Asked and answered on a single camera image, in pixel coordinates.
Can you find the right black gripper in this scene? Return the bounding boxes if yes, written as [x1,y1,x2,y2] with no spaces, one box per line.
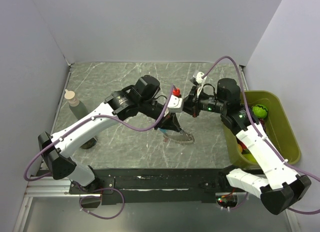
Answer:
[181,85,227,118]

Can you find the metal keyring with small rings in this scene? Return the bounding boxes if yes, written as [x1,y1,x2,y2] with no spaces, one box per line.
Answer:
[163,130,195,145]

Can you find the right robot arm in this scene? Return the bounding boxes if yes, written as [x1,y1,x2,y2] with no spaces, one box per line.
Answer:
[183,78,312,215]

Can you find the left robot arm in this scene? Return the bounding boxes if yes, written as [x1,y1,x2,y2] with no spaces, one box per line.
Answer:
[38,75,183,193]

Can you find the orange toy fruit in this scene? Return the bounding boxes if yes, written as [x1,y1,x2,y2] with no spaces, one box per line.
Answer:
[237,144,243,153]

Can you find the green toy watermelon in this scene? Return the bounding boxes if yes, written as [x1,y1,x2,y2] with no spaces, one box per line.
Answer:
[252,104,269,119]

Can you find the purple toy grapes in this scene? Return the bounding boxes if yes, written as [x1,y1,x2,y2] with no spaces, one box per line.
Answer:
[259,118,266,129]

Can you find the yellow-green toy fruit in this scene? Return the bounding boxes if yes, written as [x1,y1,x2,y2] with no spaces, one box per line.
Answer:
[243,153,257,164]

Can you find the black paper cup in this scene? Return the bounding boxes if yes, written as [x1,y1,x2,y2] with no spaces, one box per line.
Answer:
[80,137,97,150]

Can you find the olive green plastic bin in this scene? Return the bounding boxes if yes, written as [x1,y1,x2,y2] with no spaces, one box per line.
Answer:
[223,91,301,170]

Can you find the grey bottle beige cap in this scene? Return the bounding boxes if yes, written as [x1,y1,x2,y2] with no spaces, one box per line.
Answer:
[64,89,89,120]

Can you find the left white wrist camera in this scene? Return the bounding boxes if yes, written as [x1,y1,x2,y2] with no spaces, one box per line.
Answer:
[167,87,184,113]

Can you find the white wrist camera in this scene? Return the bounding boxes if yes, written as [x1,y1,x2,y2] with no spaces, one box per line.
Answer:
[167,87,184,113]
[190,71,207,98]

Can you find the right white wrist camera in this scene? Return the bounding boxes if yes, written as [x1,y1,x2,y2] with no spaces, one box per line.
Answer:
[190,71,207,98]

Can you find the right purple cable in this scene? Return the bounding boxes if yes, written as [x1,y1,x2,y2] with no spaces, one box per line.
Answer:
[199,55,320,215]

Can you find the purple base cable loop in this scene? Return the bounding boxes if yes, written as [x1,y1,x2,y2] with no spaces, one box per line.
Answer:
[79,187,125,220]

